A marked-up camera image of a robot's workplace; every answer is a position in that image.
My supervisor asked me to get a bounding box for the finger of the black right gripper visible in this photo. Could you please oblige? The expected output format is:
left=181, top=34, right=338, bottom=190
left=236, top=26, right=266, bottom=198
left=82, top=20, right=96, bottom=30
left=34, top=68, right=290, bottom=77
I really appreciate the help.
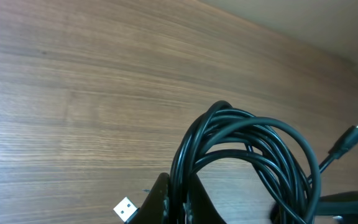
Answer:
left=317, top=191, right=358, bottom=224

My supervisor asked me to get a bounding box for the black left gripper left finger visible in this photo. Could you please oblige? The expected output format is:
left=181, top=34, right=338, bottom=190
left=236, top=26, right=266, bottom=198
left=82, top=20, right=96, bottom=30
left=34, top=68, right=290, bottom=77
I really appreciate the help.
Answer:
left=126, top=172, right=170, bottom=224

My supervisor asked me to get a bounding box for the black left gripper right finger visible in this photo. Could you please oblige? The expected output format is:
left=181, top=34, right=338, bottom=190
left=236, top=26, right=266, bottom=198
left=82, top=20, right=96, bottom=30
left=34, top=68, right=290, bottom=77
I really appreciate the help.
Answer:
left=184, top=174, right=226, bottom=224

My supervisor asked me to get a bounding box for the black USB cable bundle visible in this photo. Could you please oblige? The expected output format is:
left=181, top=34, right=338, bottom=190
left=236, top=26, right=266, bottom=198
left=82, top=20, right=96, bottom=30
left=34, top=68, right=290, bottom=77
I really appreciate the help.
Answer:
left=112, top=100, right=358, bottom=224

